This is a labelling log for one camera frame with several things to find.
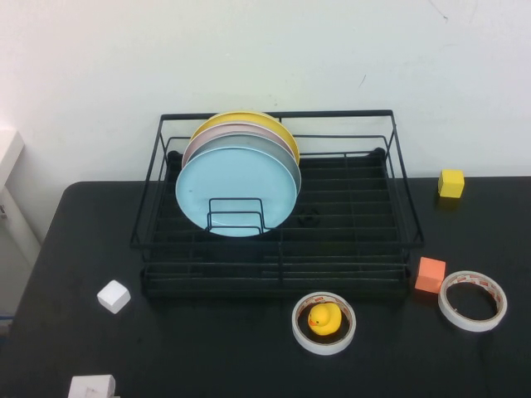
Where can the white side cabinet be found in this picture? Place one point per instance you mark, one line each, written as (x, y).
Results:
(10, 153)

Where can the yellow rubber duck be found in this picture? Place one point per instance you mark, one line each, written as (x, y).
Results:
(325, 317)

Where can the small white foam cube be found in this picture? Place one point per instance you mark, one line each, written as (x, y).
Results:
(113, 296)

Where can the orange foam cube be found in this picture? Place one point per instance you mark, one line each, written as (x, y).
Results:
(430, 273)

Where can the yellow plate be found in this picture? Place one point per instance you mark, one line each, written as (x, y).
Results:
(240, 117)

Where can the grey plate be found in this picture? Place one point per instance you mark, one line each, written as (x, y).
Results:
(249, 140)

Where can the wide white tape roll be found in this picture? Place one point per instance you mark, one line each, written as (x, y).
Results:
(469, 323)

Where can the narrow white tape roll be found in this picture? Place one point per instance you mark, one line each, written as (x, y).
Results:
(323, 348)

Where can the white block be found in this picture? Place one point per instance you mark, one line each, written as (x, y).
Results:
(89, 387)

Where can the pink plate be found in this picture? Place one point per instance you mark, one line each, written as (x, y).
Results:
(232, 129)

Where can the yellow foam cube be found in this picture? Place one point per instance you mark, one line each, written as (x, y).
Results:
(452, 184)

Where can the light blue plate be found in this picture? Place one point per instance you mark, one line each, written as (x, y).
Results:
(232, 182)

